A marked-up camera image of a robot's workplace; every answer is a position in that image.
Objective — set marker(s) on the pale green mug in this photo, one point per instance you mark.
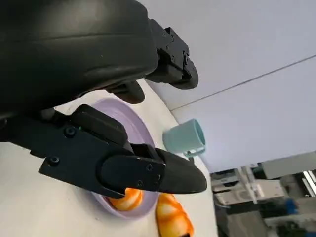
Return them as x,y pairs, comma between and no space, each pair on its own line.
180,138

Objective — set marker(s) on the lilac plate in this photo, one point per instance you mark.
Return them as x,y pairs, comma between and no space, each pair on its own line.
138,128

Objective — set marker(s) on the orange white toy bread roll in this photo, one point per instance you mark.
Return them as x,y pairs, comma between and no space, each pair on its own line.
128,202
170,217

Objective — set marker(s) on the white workshop machine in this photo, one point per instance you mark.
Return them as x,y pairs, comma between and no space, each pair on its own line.
247,195

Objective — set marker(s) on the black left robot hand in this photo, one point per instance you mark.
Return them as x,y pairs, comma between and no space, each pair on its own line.
61,49

